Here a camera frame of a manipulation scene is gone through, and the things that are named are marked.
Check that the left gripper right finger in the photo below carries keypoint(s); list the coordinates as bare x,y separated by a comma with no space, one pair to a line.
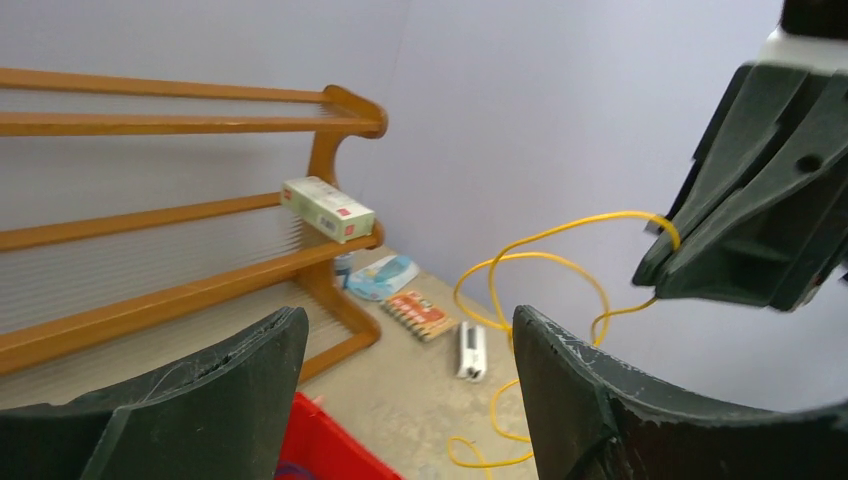
593,416

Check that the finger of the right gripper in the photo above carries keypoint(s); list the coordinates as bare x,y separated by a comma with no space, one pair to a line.
762,213

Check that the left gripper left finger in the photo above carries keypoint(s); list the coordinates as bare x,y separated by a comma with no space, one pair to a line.
219,413

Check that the red plastic bin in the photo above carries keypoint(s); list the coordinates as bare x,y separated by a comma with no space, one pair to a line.
315,446

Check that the white usb charger block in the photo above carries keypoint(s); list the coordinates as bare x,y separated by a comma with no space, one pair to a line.
472,352

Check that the orange snack packet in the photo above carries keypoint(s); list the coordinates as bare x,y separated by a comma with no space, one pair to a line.
418,315

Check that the wooden two-tier shelf rack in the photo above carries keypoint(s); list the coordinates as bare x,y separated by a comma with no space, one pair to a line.
341,114

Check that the white red carton box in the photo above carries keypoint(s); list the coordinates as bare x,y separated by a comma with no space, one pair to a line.
332,212

